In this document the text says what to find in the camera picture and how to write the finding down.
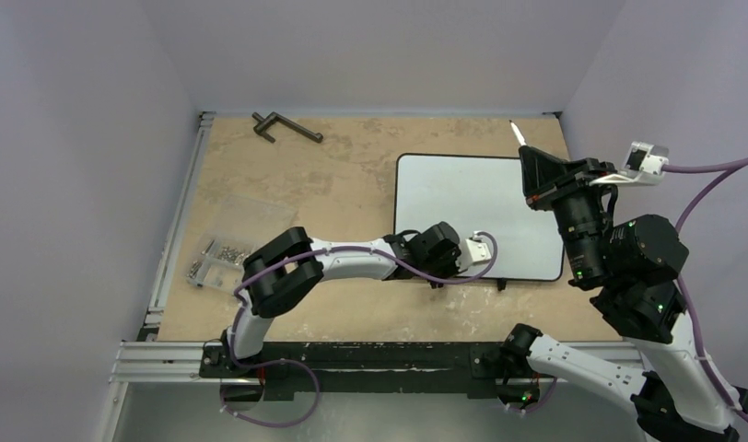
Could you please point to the clear plastic screw box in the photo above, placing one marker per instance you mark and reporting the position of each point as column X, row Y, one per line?
column 239, row 228

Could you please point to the dark metal clamp handle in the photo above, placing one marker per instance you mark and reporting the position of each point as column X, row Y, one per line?
column 263, row 125

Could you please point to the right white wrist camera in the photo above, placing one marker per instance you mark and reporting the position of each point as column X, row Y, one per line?
column 643, row 167

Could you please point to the aluminium rail frame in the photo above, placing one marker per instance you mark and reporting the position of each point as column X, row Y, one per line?
column 155, row 361

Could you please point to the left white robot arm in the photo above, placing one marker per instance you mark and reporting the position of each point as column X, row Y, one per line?
column 281, row 273

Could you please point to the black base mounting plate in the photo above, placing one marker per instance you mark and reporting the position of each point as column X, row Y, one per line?
column 281, row 370

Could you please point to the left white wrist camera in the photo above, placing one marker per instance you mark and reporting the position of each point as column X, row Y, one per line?
column 473, row 251

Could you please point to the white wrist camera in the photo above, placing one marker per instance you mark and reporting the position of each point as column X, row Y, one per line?
column 643, row 167
column 473, row 251

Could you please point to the white whiteboard black frame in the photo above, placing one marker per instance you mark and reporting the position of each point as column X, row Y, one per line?
column 480, row 193

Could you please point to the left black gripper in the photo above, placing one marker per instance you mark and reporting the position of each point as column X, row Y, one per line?
column 452, row 263

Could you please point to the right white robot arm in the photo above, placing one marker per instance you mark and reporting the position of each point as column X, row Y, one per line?
column 632, row 271

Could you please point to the silver whiteboard marker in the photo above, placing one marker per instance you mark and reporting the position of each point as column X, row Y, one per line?
column 518, row 133

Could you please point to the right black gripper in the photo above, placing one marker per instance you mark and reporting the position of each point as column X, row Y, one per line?
column 565, row 185

